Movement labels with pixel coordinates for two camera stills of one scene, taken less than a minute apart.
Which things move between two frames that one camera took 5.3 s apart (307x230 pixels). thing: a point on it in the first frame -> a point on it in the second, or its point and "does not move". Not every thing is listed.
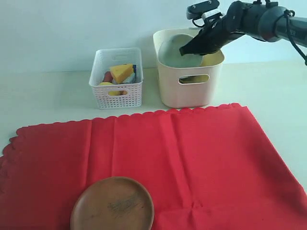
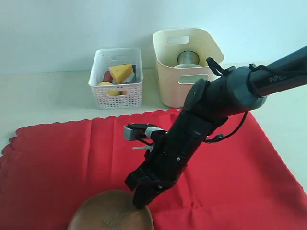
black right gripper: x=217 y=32 -> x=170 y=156
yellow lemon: x=106 y=84 does not move
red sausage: x=108 y=77 does not move
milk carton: x=132 y=79 -> x=120 y=73
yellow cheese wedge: x=120 y=72 does not move
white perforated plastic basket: x=116 y=97 does not move
